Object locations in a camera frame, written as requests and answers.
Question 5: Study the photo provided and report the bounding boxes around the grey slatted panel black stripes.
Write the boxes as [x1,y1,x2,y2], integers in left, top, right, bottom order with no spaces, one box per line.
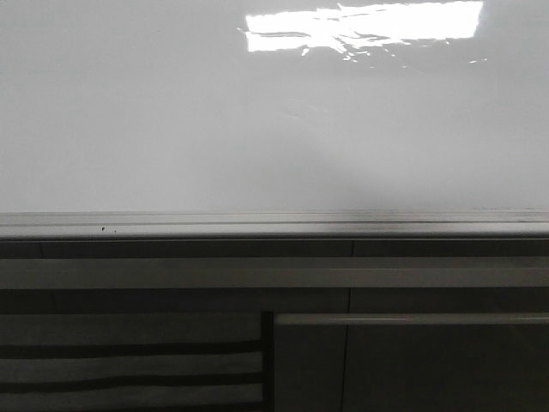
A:
[1,313,269,411]

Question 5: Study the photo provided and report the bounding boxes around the grey metal rail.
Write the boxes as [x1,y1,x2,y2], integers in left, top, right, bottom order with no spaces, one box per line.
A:
[1,257,548,289]

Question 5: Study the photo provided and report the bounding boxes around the white whiteboard with aluminium frame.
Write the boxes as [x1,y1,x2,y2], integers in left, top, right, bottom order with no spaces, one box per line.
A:
[1,1,548,239]

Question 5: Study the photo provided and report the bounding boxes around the grey cabinet panel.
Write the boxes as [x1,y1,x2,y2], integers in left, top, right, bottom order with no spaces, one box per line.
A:
[275,312,548,411]

